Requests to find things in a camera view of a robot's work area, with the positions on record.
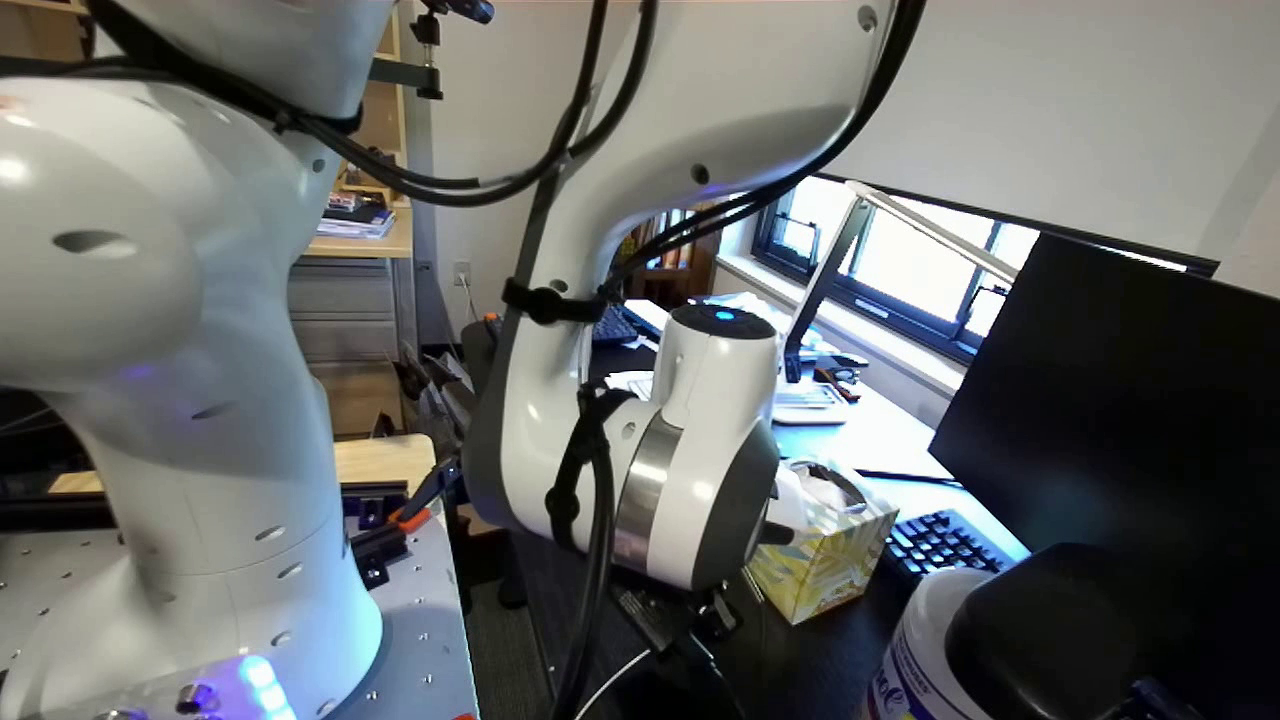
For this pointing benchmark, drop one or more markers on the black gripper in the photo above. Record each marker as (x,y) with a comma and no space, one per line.
(683,620)

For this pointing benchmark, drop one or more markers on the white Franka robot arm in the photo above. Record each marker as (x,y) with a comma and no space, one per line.
(163,400)

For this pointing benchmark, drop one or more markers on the yellow patterned tissue box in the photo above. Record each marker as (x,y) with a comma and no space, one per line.
(826,554)

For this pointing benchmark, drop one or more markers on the black pen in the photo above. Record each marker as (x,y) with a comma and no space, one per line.
(900,475)

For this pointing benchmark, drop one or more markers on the white perforated mounting table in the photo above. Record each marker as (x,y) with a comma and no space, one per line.
(414,641)

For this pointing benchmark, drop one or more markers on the black and red tools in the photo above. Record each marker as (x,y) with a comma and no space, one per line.
(400,521)

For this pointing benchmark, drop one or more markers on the dark wooden bookshelf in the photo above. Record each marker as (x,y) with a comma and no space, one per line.
(675,264)

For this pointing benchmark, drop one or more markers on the disinfecting wipes canister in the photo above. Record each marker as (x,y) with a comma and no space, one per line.
(1043,641)

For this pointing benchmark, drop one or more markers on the white desk lamp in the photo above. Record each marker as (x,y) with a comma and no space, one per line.
(835,264)

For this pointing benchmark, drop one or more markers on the black computer monitor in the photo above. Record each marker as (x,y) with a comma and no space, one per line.
(1134,424)

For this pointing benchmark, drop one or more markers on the light wooden shelf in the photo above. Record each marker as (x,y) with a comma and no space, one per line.
(362,223)

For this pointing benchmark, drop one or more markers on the cream roller blind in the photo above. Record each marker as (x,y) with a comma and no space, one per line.
(1066,106)

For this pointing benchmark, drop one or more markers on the black window frame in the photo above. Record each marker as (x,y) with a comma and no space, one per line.
(920,302)

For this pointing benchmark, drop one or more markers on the white wall outlet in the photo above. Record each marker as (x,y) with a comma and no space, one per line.
(460,274)

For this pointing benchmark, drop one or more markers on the grey camera stand pole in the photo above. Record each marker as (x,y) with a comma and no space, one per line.
(424,200)

